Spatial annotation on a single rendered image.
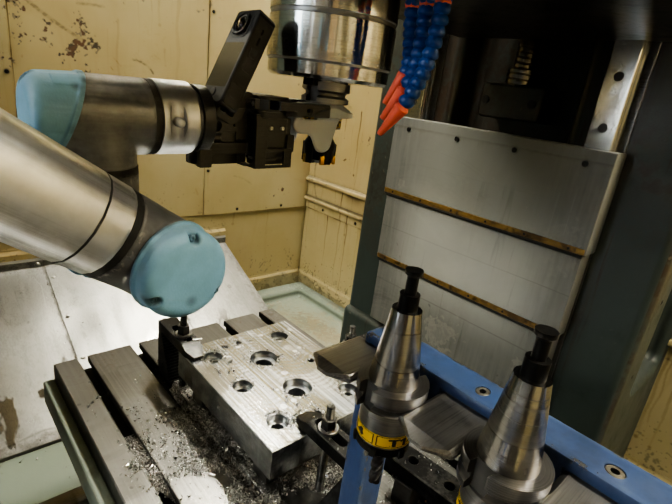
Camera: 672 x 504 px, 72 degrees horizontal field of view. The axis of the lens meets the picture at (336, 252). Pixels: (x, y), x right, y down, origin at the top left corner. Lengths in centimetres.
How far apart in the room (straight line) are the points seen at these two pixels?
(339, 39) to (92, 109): 27
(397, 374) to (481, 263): 63
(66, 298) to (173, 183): 49
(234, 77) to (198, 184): 120
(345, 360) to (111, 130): 30
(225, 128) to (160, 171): 111
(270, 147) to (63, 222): 29
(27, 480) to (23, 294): 54
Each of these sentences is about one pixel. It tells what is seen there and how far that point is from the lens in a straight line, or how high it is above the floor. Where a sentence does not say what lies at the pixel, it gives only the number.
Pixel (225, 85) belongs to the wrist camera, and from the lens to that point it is 54.
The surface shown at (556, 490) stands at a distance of 39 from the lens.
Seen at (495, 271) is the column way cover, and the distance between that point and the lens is 99.
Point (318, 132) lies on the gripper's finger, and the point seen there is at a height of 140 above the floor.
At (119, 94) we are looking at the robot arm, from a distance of 49.
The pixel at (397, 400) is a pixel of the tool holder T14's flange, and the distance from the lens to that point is 40.
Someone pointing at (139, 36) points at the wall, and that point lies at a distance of 160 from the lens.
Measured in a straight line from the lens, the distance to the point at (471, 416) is 42.
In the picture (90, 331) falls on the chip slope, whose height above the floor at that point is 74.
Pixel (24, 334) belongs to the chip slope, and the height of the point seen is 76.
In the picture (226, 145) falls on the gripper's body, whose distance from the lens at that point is 55.
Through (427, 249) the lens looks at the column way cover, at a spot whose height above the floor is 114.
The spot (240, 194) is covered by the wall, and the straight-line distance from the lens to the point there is 181.
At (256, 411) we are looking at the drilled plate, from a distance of 74.
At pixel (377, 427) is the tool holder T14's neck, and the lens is 43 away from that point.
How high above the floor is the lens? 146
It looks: 19 degrees down
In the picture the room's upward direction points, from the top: 8 degrees clockwise
